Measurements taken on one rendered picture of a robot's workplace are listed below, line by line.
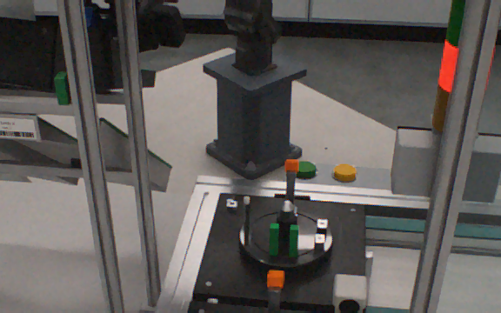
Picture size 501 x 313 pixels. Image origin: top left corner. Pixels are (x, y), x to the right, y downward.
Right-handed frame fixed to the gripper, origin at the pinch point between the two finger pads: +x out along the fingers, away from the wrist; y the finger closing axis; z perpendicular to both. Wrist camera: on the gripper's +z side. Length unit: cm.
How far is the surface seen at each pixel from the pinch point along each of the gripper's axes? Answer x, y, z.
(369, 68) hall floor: -228, -33, -184
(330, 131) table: -43, 15, -52
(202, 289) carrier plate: 19.3, 18.9, -25.6
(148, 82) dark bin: 1.2, 6.2, -5.3
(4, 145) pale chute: 17.9, -7.3, -5.1
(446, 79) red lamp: 5.2, 47.9, 5.7
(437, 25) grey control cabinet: -276, -8, -187
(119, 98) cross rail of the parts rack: 9.8, 7.8, -0.8
